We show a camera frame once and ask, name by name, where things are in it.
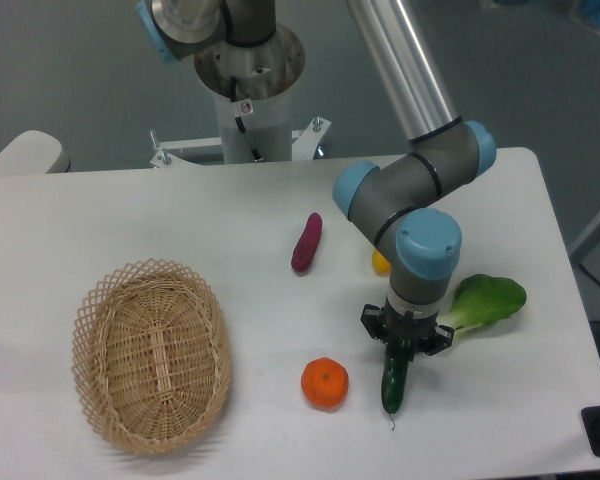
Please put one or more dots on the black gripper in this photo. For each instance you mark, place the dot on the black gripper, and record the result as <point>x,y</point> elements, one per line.
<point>405,335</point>

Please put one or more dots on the dark green cucumber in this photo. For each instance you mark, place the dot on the dark green cucumber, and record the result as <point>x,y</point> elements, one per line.
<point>396,365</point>

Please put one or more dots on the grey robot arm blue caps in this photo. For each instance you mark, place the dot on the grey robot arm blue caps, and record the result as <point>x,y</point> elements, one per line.
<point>393,207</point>

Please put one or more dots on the yellow squash piece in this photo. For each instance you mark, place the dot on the yellow squash piece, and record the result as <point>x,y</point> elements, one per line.
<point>380,264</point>

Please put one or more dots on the green bok choy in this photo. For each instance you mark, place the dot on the green bok choy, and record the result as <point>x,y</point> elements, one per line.
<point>479,301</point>

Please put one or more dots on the orange tangerine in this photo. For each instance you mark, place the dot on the orange tangerine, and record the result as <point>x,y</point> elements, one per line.
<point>324,384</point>

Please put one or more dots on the purple sweet potato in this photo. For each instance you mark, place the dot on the purple sweet potato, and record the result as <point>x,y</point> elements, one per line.
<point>307,245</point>

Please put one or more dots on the woven wicker basket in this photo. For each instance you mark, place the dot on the woven wicker basket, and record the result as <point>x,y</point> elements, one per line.
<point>151,357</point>

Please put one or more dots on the white chair armrest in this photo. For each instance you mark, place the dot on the white chair armrest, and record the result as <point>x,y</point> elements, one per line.
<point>33,153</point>

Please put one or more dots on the white metal base frame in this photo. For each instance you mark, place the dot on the white metal base frame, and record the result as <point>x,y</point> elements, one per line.
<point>306,145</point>

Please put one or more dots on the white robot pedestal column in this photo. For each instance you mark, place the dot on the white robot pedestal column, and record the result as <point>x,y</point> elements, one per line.
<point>252,92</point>

